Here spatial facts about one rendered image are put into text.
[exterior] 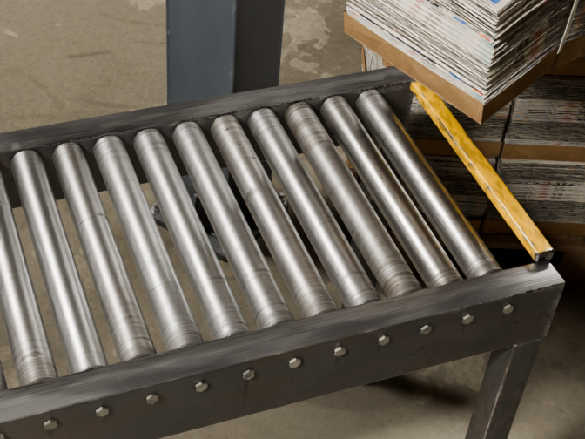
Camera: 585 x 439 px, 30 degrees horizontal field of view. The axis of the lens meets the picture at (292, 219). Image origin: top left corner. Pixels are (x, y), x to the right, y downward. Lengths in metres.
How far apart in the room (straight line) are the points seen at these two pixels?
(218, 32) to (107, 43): 1.08
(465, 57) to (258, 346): 0.50
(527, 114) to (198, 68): 0.72
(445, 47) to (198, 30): 0.88
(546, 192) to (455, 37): 1.05
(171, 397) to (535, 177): 1.31
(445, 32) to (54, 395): 0.73
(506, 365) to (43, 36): 2.09
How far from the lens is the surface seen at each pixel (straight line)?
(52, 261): 1.56
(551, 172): 2.52
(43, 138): 1.76
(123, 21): 3.46
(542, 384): 2.54
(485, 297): 1.56
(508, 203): 1.68
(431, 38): 1.61
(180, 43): 2.42
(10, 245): 1.59
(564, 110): 2.41
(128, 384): 1.41
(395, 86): 1.91
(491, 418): 1.81
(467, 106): 1.63
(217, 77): 2.39
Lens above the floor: 1.91
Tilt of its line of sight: 43 degrees down
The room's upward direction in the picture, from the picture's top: 6 degrees clockwise
